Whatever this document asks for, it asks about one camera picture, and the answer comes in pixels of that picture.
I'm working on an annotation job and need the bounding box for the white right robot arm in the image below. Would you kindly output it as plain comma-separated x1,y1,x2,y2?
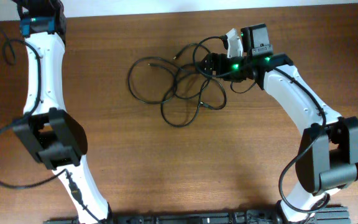
195,24,358,223

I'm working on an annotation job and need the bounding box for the thick black cable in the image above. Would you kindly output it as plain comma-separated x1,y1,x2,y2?
127,35,257,128

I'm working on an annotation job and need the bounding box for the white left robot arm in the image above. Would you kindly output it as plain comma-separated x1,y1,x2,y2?
13,0,113,223

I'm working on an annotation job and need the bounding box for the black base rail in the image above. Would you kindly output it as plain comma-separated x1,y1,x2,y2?
44,205,351,224

